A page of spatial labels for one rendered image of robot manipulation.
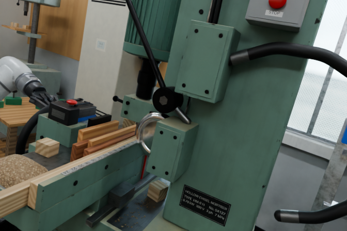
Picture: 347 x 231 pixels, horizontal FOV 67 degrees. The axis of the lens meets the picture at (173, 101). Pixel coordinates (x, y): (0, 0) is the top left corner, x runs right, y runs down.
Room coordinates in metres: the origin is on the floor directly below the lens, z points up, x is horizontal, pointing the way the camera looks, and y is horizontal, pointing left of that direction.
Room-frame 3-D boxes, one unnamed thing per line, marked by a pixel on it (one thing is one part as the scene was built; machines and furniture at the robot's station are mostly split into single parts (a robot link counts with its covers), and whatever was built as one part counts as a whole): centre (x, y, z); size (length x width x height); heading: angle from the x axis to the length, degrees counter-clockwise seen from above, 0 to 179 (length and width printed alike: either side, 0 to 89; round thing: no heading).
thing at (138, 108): (0.77, 0.07, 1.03); 0.14 x 0.07 x 0.09; 68
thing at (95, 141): (0.75, 0.14, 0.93); 0.24 x 0.01 x 0.06; 158
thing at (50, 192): (0.69, 0.08, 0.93); 0.60 x 0.02 x 0.06; 158
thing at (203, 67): (0.56, -0.05, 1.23); 0.09 x 0.08 x 0.15; 68
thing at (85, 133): (0.72, 0.19, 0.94); 0.16 x 0.02 x 0.08; 158
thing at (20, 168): (0.51, 0.29, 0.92); 0.14 x 0.09 x 0.04; 68
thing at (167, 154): (0.56, -0.02, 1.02); 0.09 x 0.07 x 0.12; 158
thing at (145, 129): (0.61, 0.02, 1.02); 0.12 x 0.03 x 0.12; 68
